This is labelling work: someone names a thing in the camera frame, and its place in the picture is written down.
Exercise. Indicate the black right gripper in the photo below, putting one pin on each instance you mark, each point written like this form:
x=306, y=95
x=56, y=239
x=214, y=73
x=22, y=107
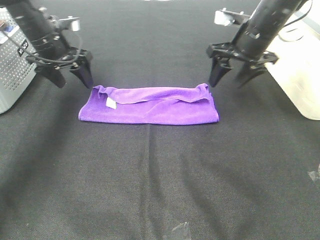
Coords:
x=249, y=45

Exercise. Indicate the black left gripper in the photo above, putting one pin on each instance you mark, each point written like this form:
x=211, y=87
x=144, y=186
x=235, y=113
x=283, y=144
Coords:
x=53, y=50

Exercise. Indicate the purple microfiber towel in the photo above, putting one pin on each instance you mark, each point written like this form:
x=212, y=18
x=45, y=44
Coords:
x=150, y=105

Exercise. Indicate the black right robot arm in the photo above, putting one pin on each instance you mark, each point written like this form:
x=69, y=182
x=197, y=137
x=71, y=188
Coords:
x=274, y=11

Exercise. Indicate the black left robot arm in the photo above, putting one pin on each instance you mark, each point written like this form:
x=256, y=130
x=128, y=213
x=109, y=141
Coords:
x=31, y=18

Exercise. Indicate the grey perforated plastic basket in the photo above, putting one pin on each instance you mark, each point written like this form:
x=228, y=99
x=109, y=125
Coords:
x=15, y=71

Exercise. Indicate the white plastic bin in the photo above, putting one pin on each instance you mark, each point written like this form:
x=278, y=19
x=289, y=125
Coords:
x=297, y=70

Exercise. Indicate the folded cloths inside basket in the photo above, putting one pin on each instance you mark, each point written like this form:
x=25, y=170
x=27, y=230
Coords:
x=5, y=27

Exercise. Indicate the clear tape piece right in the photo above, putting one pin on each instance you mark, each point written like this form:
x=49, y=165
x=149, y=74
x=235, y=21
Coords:
x=315, y=176

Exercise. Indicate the clear tape piece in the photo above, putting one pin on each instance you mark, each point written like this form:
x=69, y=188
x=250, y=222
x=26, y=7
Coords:
x=181, y=232
x=315, y=176

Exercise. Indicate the clear tape piece bottom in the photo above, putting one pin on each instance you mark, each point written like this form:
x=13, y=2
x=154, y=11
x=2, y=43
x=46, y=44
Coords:
x=181, y=232

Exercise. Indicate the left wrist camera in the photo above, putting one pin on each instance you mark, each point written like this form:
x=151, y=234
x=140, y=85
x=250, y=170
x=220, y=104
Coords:
x=69, y=23

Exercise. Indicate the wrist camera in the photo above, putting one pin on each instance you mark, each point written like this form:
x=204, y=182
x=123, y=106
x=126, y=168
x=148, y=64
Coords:
x=224, y=17
x=69, y=23

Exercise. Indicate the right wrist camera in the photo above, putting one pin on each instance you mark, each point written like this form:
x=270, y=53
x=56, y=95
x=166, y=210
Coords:
x=224, y=17

